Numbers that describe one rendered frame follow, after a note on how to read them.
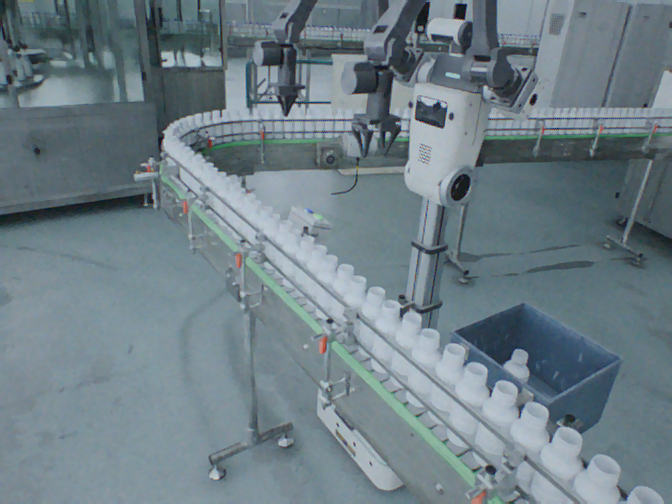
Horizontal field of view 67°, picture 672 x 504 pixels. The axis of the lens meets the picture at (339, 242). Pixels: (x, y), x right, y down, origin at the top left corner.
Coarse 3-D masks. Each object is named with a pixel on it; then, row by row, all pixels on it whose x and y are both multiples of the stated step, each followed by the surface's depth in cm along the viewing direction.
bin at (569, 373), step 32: (480, 320) 142; (512, 320) 153; (544, 320) 148; (480, 352) 129; (512, 352) 160; (544, 352) 150; (576, 352) 141; (608, 352) 133; (544, 384) 152; (576, 384) 143; (608, 384) 132; (576, 416) 128
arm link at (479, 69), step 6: (474, 60) 138; (480, 60) 137; (486, 60) 135; (474, 66) 137; (480, 66) 136; (486, 66) 134; (510, 66) 140; (474, 72) 137; (480, 72) 136; (486, 72) 135; (474, 78) 138; (480, 78) 137; (480, 84) 139; (486, 84) 137; (492, 90) 138
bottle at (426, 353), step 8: (424, 336) 97; (432, 336) 100; (424, 344) 98; (432, 344) 97; (416, 352) 99; (424, 352) 98; (432, 352) 98; (440, 352) 100; (416, 360) 99; (424, 360) 98; (432, 360) 98; (440, 360) 99; (416, 368) 99; (432, 368) 98; (416, 376) 100; (424, 376) 99; (416, 384) 101; (424, 384) 100; (408, 392) 103; (424, 392) 101; (416, 400) 102
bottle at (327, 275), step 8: (328, 256) 126; (328, 264) 123; (336, 264) 124; (320, 272) 125; (328, 272) 124; (336, 272) 125; (320, 280) 124; (328, 280) 124; (320, 288) 125; (320, 296) 126; (328, 296) 126; (320, 304) 127; (328, 304) 127; (320, 312) 128; (328, 312) 128
